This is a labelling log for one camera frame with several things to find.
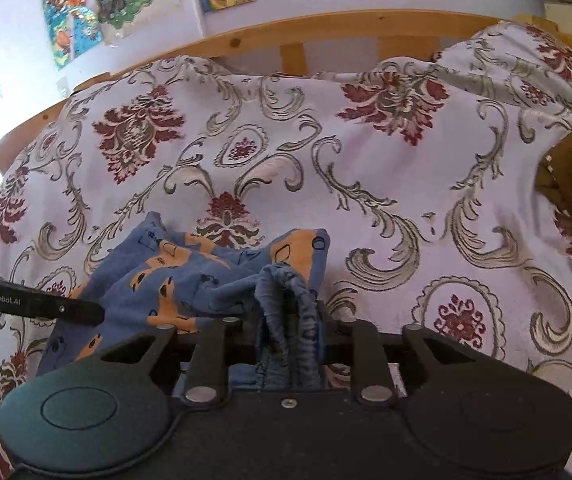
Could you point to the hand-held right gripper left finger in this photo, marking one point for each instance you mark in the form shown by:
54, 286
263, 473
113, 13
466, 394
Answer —
241, 332

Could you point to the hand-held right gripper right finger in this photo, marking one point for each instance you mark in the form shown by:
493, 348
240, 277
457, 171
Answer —
338, 335

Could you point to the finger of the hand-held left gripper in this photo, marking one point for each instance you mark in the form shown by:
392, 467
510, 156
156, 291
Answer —
41, 302

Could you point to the blue pants with orange print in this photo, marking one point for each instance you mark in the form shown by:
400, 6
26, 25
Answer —
191, 280

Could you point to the floral patterned bedspread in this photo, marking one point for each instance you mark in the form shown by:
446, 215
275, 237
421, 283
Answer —
366, 185

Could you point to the wooden bed frame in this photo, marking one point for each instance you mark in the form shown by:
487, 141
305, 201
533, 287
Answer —
316, 25

